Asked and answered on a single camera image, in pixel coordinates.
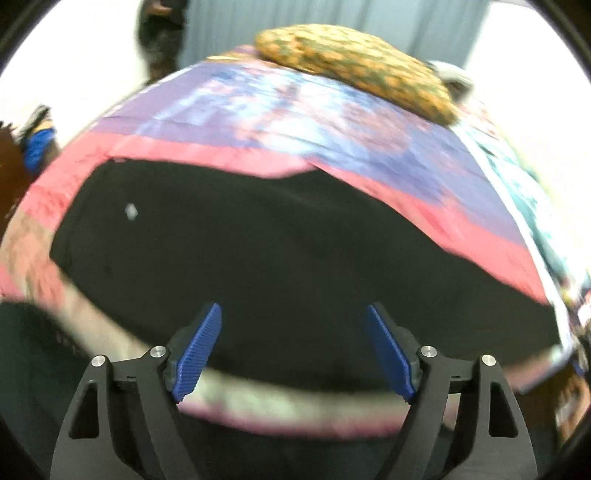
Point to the pink and purple floral blanket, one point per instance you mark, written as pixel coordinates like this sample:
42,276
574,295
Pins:
277,120

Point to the black pants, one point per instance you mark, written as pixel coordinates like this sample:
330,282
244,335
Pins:
277,258

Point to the person's legs in dark trousers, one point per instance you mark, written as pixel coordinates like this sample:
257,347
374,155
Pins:
277,457

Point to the person in dark clothes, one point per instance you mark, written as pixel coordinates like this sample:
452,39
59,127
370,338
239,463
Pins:
159,41

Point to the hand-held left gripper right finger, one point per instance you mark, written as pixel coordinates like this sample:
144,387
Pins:
390,355

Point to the grey folded blanket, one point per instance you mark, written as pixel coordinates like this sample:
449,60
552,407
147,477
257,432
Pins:
450,76

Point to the dark wooden furniture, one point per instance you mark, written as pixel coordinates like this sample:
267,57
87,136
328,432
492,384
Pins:
11,184

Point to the blue bundle of items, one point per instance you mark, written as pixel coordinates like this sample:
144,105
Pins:
39,147

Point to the yellow floral pillow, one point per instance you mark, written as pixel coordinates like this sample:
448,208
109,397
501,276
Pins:
360,64

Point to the striped bed sheet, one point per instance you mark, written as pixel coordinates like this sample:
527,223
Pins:
521,184

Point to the blue curtain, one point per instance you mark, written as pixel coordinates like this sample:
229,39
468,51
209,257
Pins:
323,18

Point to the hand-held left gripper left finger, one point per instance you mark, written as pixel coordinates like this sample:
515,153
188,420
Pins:
198,350

